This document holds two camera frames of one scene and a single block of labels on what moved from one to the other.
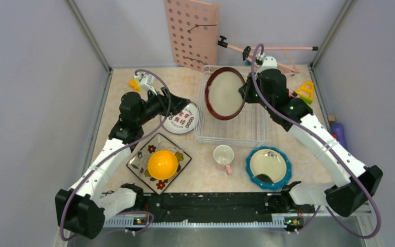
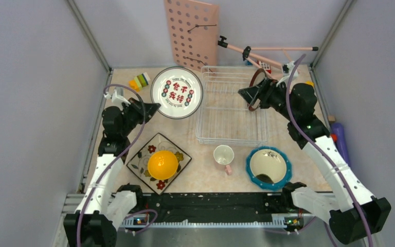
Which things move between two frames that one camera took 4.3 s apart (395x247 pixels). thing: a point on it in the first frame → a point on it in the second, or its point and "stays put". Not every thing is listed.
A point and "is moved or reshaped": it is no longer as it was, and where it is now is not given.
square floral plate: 139,163 stays put
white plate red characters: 181,122 → 178,91
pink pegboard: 194,28 stays put
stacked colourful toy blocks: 135,84 stays put
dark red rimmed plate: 222,99 is moved or reshaped
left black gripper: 162,100 → 136,105
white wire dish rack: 248,128 stays put
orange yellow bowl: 162,165 stays put
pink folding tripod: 248,53 stays put
